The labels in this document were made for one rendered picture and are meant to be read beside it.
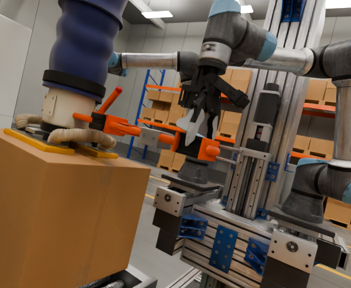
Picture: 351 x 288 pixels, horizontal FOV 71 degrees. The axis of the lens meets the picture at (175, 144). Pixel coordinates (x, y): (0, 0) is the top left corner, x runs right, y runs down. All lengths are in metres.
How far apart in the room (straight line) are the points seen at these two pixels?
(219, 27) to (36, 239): 0.70
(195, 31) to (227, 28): 10.90
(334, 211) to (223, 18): 7.34
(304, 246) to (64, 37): 1.07
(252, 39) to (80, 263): 0.81
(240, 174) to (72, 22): 0.92
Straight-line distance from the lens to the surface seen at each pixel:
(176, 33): 11.97
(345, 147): 0.97
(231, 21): 0.66
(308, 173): 1.05
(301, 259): 0.96
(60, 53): 0.99
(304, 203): 1.06
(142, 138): 0.68
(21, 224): 0.81
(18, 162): 0.86
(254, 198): 1.20
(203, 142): 0.55
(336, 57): 0.97
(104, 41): 1.00
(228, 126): 8.22
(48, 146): 0.86
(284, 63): 0.93
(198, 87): 0.60
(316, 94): 8.01
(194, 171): 1.17
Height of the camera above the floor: 1.22
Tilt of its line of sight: 1 degrees down
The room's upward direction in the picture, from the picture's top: 14 degrees clockwise
